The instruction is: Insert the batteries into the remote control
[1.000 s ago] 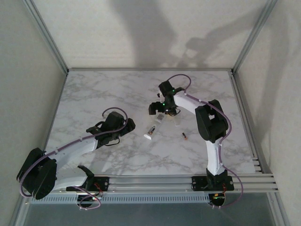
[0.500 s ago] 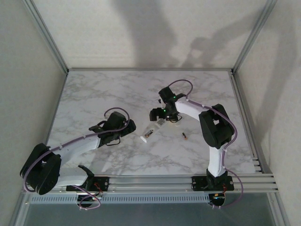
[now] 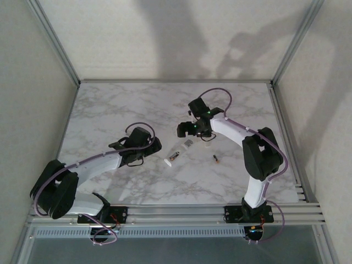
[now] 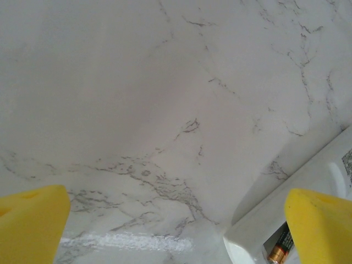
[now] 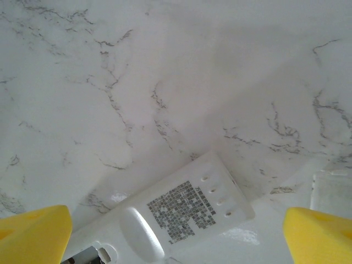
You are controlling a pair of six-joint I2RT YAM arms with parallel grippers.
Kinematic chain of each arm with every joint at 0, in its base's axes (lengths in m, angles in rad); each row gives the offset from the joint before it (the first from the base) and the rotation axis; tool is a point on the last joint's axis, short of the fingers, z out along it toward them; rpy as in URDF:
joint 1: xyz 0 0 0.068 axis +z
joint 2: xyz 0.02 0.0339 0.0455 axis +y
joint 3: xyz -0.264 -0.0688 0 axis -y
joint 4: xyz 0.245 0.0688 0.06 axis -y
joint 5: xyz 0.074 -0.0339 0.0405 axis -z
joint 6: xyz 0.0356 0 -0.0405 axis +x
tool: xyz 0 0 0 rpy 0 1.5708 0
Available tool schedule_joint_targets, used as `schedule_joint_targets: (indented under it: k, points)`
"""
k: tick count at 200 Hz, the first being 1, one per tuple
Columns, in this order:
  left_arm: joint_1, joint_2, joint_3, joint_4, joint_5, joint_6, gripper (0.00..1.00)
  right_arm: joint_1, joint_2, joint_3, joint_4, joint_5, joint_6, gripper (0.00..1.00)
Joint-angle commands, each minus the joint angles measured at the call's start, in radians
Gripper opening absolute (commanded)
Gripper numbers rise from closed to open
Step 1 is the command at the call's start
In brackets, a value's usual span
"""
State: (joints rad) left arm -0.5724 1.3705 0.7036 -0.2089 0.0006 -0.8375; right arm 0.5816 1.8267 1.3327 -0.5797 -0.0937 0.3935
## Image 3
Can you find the black copper AAA battery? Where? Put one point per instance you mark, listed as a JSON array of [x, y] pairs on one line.
[[174, 156], [215, 158]]

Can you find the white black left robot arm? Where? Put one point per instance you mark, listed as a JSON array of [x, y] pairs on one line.
[[96, 165]]

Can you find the left arm base electronics board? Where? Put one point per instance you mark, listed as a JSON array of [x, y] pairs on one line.
[[103, 233]]

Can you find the right arm base electronics board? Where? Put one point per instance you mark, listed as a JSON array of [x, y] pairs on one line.
[[254, 232]]

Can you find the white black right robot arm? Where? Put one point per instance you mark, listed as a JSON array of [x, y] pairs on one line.
[[228, 129]]

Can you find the aluminium frame rail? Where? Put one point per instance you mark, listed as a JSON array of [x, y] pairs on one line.
[[176, 81], [287, 137]]

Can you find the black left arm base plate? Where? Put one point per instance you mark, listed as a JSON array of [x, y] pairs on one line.
[[121, 213]]

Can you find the wide aluminium mounting rail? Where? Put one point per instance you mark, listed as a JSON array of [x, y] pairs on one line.
[[176, 214]]

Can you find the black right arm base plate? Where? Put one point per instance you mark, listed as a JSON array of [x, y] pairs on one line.
[[233, 213]]

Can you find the aluminium frame post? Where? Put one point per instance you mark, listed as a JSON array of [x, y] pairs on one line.
[[57, 44], [328, 247], [296, 41], [23, 247]]

